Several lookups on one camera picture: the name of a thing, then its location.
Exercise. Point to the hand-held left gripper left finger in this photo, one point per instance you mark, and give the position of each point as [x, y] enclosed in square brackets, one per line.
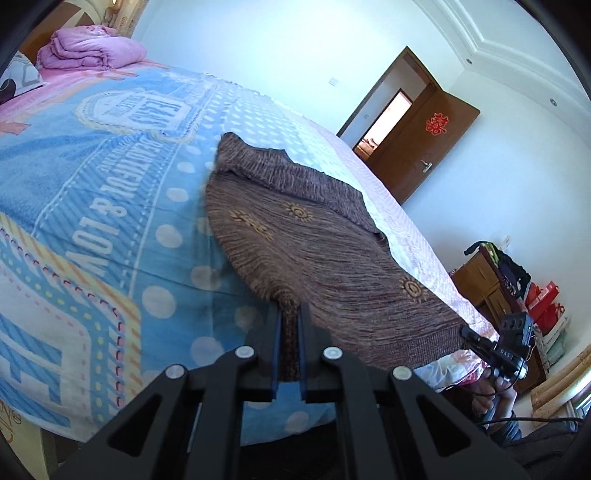
[276, 344]

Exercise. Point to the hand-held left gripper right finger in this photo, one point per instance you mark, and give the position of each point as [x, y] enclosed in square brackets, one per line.
[303, 344]

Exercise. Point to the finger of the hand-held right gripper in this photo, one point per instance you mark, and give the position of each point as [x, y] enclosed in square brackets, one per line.
[484, 353]
[478, 337]

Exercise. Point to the brown knitted sun-pattern sweater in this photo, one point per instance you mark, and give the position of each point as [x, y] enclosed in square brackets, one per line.
[323, 258]

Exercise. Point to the person's right hand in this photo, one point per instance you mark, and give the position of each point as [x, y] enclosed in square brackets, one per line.
[487, 398]

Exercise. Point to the white green boxes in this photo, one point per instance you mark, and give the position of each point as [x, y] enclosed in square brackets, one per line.
[554, 344]

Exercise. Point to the wooden bedside cabinet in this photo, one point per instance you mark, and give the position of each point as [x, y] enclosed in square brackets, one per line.
[480, 286]

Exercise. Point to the red gift bags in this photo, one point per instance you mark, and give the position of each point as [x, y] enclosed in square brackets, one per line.
[545, 304]

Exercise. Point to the beige rolled mat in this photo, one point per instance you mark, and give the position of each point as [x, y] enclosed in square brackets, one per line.
[561, 385]

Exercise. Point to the black green bag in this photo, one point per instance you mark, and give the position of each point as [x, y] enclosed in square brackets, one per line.
[503, 270]

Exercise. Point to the brown wooden door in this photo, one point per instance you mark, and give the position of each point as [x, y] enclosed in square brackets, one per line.
[415, 157]

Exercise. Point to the brown sofa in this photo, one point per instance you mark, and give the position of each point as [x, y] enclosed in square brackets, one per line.
[365, 148]

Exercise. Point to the red paper door decoration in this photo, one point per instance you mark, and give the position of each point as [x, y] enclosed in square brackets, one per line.
[437, 123]

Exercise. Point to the blue pink printed bedsheet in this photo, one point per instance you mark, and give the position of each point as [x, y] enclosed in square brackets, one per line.
[92, 184]

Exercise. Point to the cream bed side board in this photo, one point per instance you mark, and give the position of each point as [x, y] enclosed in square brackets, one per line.
[18, 438]

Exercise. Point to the folded pink quilt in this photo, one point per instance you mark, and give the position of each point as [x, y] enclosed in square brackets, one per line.
[87, 48]

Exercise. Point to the yellow patterned curtain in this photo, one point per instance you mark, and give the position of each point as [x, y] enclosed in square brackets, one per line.
[124, 18]

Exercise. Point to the white grey patterned pillow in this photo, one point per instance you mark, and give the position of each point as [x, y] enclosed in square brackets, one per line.
[18, 74]

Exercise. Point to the cream and wood headboard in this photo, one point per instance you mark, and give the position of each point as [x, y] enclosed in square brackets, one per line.
[41, 32]

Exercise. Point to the brown wooden door frame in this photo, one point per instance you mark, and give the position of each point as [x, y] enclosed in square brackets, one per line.
[369, 99]

